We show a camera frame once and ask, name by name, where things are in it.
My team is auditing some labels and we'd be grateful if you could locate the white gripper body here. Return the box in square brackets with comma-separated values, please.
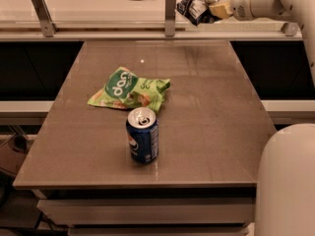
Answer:
[230, 0, 258, 21]

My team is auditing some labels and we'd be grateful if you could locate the blue chip bag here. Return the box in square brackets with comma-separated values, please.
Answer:
[176, 0, 220, 26]

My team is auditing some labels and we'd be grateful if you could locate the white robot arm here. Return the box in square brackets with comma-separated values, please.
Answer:
[211, 0, 315, 236]

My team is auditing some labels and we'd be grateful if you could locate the green chip bag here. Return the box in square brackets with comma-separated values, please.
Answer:
[88, 67, 170, 113]

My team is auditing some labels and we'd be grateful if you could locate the blue pepsi can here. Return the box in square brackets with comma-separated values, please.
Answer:
[126, 107, 158, 163]

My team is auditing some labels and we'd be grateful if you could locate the grey table drawer unit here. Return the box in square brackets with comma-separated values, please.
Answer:
[37, 197, 255, 227]

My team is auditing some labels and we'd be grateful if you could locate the middle metal railing bracket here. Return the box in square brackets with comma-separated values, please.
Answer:
[164, 0, 176, 37]

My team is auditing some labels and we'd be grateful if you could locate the metal railing bracket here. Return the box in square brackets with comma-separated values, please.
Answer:
[282, 23, 299, 36]
[164, 0, 176, 37]
[31, 0, 57, 37]

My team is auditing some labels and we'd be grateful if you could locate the right metal railing bracket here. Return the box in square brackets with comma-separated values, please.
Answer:
[282, 23, 299, 36]

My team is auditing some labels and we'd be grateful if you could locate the left metal railing bracket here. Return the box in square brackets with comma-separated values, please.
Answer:
[31, 0, 57, 37]

